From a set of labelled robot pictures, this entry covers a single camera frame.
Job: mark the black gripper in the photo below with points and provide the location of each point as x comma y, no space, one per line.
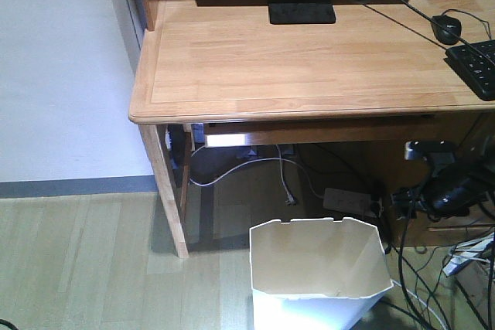
451,193

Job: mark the white trash bin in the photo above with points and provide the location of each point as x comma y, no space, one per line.
316,273

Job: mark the grey power strip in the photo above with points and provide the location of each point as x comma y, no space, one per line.
350,202

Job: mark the black computer keyboard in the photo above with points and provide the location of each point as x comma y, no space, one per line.
474,64

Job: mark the black computer mouse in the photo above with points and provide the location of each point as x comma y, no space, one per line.
447,30

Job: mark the wooden desk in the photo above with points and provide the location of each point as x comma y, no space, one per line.
375,74

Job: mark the black computer monitor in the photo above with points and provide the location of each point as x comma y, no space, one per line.
300,12

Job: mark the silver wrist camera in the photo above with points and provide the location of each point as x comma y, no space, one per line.
434,152

